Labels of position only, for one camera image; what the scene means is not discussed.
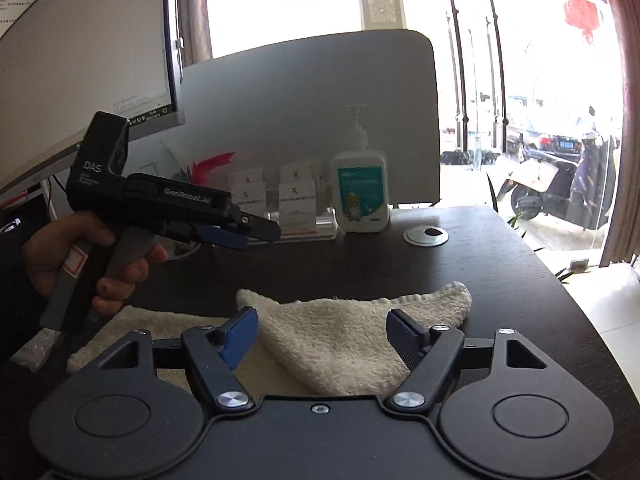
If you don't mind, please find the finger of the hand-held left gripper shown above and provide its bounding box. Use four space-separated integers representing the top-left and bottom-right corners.
232 210 282 245
192 225 249 252

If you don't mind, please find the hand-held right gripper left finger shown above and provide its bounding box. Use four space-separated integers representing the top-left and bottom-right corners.
92 306 259 412

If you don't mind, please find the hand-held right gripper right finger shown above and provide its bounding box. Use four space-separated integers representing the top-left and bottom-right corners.
386 308 548 412

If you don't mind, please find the cream terry towel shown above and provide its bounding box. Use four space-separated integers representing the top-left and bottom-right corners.
67 281 473 397

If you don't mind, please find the person's left hand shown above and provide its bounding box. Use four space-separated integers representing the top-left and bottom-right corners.
21 210 168 318

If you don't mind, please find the clear pump sanitizer bottle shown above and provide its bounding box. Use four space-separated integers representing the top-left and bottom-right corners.
150 141 203 262

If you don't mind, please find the stack of white business cards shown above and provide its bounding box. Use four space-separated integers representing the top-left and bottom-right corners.
227 157 323 231

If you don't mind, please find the clear acrylic card holder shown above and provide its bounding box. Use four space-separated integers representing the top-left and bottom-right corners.
227 157 337 243

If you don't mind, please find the red feather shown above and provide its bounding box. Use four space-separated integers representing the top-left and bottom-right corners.
190 151 236 188

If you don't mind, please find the white pump lotion bottle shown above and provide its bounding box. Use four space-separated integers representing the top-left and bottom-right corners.
330 104 391 234

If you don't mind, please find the grey desk partition panel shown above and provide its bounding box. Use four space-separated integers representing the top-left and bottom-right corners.
125 29 441 211

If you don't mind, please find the curved computer monitor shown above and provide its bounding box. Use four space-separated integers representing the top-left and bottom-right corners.
0 0 186 196

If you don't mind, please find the narrow brown curtain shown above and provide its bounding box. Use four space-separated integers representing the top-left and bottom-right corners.
172 0 213 68

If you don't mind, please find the plastic-wrapped packet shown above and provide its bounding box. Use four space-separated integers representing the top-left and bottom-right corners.
10 329 66 372

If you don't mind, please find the parked scooter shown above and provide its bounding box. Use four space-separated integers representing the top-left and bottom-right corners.
496 107 621 231

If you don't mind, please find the dark parked car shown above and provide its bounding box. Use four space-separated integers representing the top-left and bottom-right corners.
507 110 586 161

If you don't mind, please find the framed code sign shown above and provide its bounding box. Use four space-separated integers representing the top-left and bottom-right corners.
357 0 407 31

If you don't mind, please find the wide brown curtain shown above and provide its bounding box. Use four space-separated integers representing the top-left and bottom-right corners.
597 0 640 268

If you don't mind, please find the red lantern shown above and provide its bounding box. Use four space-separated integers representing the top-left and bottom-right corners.
563 0 602 45

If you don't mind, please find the silver desk cable grommet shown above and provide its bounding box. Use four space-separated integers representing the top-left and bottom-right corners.
403 226 450 247

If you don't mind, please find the long black door handle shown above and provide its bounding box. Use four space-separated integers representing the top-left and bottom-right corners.
446 0 471 153
487 0 510 153

